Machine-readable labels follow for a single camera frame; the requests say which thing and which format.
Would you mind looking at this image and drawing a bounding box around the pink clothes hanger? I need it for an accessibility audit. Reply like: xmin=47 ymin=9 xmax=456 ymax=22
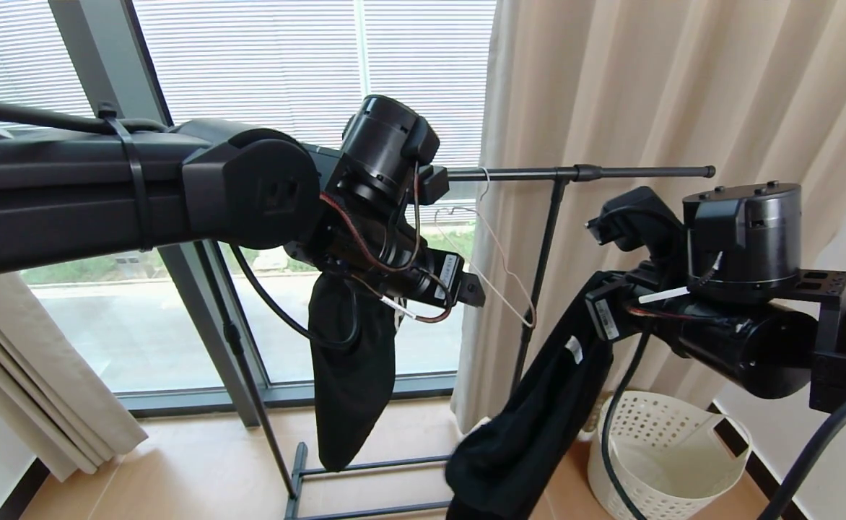
xmin=434 ymin=168 xmax=537 ymax=329

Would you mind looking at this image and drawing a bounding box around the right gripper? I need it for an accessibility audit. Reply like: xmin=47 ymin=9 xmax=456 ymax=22
xmin=585 ymin=271 xmax=821 ymax=399

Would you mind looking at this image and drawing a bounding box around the black cable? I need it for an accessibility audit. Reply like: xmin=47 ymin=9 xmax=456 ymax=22
xmin=232 ymin=246 xmax=362 ymax=351
xmin=0 ymin=97 xmax=171 ymax=134
xmin=600 ymin=331 xmax=846 ymax=520

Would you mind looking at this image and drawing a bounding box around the white laundry basket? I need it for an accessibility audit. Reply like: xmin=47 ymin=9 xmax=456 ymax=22
xmin=588 ymin=390 xmax=754 ymax=520

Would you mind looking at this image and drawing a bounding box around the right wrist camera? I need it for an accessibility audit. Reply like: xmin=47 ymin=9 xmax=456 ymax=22
xmin=585 ymin=186 xmax=685 ymax=272

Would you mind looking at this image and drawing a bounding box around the window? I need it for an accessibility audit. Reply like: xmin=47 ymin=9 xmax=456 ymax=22
xmin=0 ymin=0 xmax=497 ymax=416

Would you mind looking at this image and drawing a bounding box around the black garment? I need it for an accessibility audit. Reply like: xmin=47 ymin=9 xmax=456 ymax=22
xmin=445 ymin=271 xmax=615 ymax=520
xmin=308 ymin=271 xmax=401 ymax=472

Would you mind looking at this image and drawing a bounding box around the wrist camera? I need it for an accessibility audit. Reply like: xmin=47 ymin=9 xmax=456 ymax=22
xmin=416 ymin=165 xmax=451 ymax=207
xmin=585 ymin=186 xmax=685 ymax=272

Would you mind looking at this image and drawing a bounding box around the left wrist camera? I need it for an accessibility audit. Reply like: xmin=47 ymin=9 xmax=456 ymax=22
xmin=416 ymin=165 xmax=451 ymax=207

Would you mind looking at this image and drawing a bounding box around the black clothes rack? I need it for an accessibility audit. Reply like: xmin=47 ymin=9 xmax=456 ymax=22
xmin=192 ymin=165 xmax=716 ymax=520

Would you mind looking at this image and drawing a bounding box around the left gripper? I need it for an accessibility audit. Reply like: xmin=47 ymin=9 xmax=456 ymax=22
xmin=394 ymin=242 xmax=485 ymax=308

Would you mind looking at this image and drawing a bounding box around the beige curtain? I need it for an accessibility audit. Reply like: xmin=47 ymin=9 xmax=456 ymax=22
xmin=0 ymin=274 xmax=148 ymax=481
xmin=452 ymin=0 xmax=846 ymax=434

